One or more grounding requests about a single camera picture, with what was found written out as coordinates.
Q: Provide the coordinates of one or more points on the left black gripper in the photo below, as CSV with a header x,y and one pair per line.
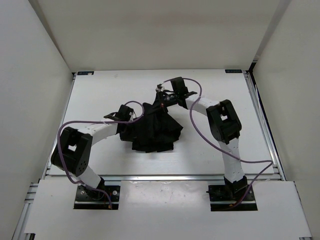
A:
x,y
129,137

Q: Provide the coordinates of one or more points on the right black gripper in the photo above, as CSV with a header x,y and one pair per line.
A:
x,y
160,98

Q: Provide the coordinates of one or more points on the black skirt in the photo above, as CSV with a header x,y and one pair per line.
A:
x,y
156,130

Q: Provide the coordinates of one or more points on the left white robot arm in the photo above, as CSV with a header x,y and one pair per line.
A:
x,y
73,149

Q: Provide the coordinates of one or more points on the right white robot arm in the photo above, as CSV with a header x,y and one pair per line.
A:
x,y
225,127

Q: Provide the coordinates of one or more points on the white front cover panel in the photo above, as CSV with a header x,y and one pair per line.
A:
x,y
177,210

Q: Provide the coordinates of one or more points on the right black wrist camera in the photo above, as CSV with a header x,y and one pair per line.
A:
x,y
179,89

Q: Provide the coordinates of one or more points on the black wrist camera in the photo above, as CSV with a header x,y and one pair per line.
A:
x,y
179,89
124,114

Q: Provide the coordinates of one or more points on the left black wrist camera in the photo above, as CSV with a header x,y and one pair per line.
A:
x,y
124,114

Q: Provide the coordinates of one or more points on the front aluminium rail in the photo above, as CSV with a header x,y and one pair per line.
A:
x,y
163,177

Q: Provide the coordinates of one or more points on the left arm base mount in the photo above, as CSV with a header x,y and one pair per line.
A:
x,y
92,200

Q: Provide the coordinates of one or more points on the right aluminium frame rail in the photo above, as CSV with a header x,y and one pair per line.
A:
x,y
264,125

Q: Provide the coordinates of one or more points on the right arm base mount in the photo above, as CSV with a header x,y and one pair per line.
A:
x,y
223,200

